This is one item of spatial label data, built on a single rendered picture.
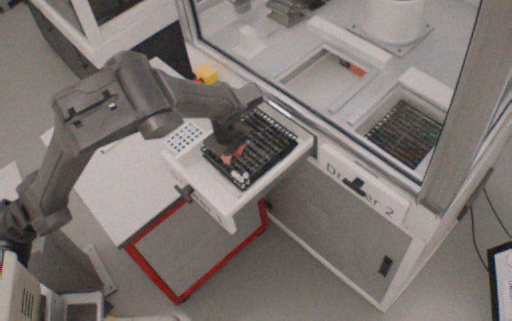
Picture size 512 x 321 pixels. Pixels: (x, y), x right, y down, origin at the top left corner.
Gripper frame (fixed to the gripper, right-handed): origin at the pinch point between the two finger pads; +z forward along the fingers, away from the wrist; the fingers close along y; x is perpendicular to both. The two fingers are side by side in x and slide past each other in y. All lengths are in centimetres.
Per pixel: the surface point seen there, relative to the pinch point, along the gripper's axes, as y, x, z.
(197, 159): -2.0, 16.5, 14.4
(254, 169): 5.8, -0.8, 10.8
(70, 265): -60, 52, 67
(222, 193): -4.6, 1.9, 14.4
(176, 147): -2.3, 28.9, 19.1
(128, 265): -41, 53, 98
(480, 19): 22, -42, -51
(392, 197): 20.8, -36.1, 5.1
